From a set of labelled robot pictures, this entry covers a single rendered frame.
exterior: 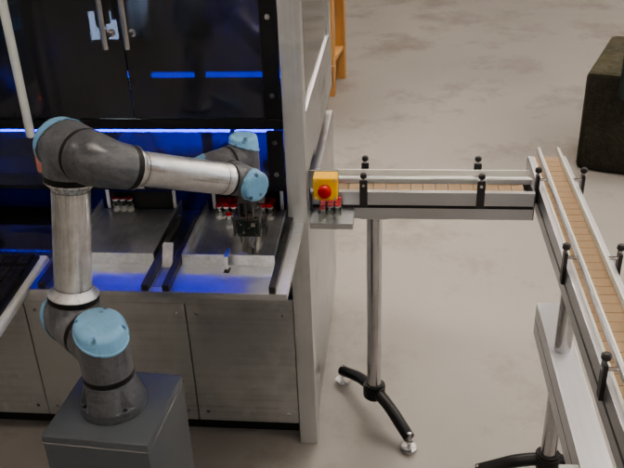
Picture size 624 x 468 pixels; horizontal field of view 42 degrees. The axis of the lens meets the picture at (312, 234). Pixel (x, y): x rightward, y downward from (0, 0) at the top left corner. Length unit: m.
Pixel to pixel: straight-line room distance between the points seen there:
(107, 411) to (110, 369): 0.11
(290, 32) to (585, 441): 1.31
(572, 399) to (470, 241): 1.96
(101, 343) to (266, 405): 1.17
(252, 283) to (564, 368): 0.93
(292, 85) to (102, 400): 0.99
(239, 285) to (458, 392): 1.29
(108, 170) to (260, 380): 1.31
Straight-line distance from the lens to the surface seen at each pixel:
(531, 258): 4.09
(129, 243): 2.44
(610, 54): 5.27
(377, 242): 2.65
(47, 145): 1.79
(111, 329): 1.83
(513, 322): 3.61
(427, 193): 2.52
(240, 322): 2.69
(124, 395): 1.90
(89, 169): 1.70
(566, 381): 2.42
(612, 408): 1.77
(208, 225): 2.49
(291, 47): 2.27
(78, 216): 1.84
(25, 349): 3.00
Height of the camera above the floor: 2.02
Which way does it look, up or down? 28 degrees down
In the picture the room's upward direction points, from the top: 2 degrees counter-clockwise
